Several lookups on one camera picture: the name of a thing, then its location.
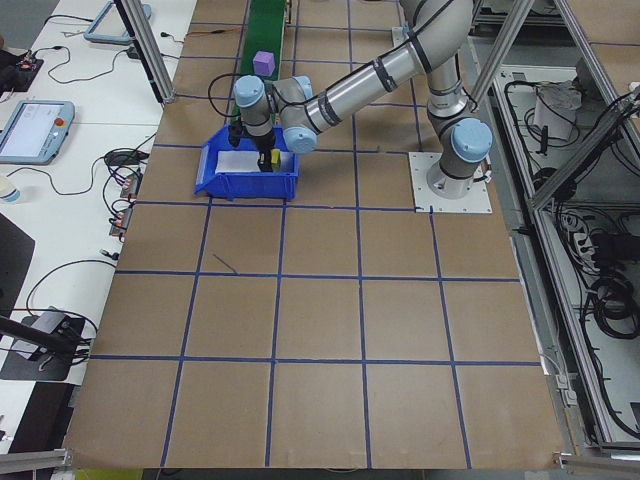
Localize grey box device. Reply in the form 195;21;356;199
37;309;71;334

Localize green conveyor belt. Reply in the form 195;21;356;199
229;0;292;129

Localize black monitor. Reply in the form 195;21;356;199
0;212;37;331

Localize small black box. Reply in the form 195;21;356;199
103;149;150;167

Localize black stand base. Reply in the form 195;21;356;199
0;314;86;384

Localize black desk cable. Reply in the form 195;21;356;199
30;44;134;86

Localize grey junction box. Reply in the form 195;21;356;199
552;372;579;409

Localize black power brick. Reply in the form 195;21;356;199
594;232;632;261

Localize aluminium table edge bar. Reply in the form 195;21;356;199
0;448;76;471
552;448;640;469

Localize light blue teach pendant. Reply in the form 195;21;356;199
83;0;153;47
0;99;77;166

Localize aluminium profile post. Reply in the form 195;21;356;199
113;0;176;105

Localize blue plastic storage bin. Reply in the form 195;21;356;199
193;124;301;202

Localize purple foam block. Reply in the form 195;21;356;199
252;50;277;77

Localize black electronics mat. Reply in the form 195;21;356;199
0;55;45;94

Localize brown circuit board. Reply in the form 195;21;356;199
109;204;134;240
119;172;144;202

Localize grey white bag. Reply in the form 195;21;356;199
533;79;584;141

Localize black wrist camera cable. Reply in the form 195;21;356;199
207;72;246;124

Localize white paper cup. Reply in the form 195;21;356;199
0;174;24;205

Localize white power strip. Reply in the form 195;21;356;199
562;214;601;266

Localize black cable coil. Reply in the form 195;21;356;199
529;167;564;194

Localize V-shaped metal bar frame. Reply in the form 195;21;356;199
468;0;640;454

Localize black cable bundle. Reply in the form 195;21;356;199
579;272;640;341

